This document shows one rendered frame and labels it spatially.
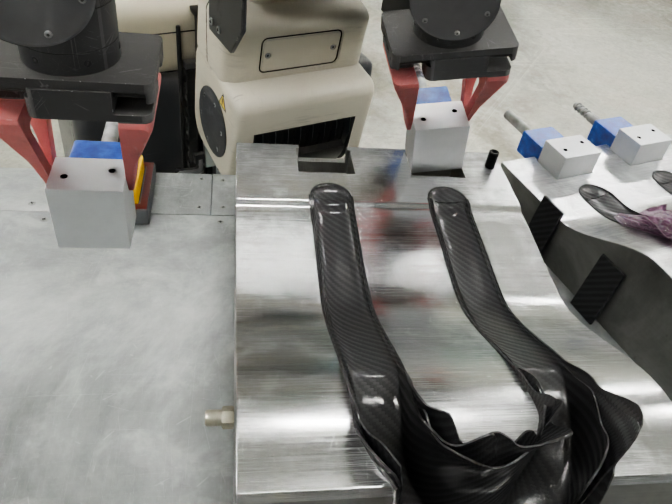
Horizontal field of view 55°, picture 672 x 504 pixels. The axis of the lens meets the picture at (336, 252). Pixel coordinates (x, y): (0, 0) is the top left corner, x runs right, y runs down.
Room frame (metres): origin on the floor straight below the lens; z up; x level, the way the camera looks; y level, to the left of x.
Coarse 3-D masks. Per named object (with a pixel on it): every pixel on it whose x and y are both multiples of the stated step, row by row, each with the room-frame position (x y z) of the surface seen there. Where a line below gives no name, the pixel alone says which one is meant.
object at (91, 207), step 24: (96, 144) 0.39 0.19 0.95; (120, 144) 0.39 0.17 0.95; (72, 168) 0.34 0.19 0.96; (96, 168) 0.35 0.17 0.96; (120, 168) 0.35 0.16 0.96; (48, 192) 0.32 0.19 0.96; (72, 192) 0.32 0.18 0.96; (96, 192) 0.32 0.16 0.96; (120, 192) 0.33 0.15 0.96; (72, 216) 0.32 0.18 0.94; (96, 216) 0.32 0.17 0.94; (120, 216) 0.33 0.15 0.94; (72, 240) 0.32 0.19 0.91; (96, 240) 0.32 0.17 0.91; (120, 240) 0.33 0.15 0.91
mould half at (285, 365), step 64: (256, 192) 0.44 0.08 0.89; (384, 192) 0.47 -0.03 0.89; (512, 192) 0.50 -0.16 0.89; (256, 256) 0.36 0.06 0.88; (384, 256) 0.39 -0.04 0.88; (512, 256) 0.42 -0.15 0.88; (256, 320) 0.29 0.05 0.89; (320, 320) 0.30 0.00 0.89; (384, 320) 0.31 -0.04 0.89; (448, 320) 0.32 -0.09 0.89; (576, 320) 0.35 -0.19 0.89; (256, 384) 0.21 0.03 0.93; (320, 384) 0.22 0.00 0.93; (448, 384) 0.24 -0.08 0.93; (512, 384) 0.24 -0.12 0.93; (640, 384) 0.26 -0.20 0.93; (256, 448) 0.17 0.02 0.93; (320, 448) 0.18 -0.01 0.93; (640, 448) 0.21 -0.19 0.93
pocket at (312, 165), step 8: (296, 152) 0.52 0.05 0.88; (304, 160) 0.52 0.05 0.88; (312, 160) 0.52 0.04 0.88; (320, 160) 0.52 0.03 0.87; (328, 160) 0.53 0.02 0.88; (336, 160) 0.53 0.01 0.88; (344, 160) 0.53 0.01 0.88; (304, 168) 0.52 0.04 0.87; (312, 168) 0.52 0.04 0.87; (320, 168) 0.52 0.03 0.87; (328, 168) 0.52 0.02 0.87; (336, 168) 0.53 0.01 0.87; (344, 168) 0.53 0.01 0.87; (352, 168) 0.50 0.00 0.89
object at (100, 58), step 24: (96, 24) 0.33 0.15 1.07; (0, 48) 0.34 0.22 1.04; (24, 48) 0.32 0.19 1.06; (48, 48) 0.32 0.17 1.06; (72, 48) 0.32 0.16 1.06; (96, 48) 0.33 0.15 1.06; (120, 48) 0.36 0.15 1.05; (144, 48) 0.37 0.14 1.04; (0, 72) 0.31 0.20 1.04; (24, 72) 0.32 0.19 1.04; (48, 72) 0.32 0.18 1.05; (72, 72) 0.32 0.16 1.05; (96, 72) 0.33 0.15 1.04; (120, 72) 0.33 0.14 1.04; (144, 72) 0.34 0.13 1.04; (120, 96) 0.33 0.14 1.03; (144, 96) 0.33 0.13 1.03
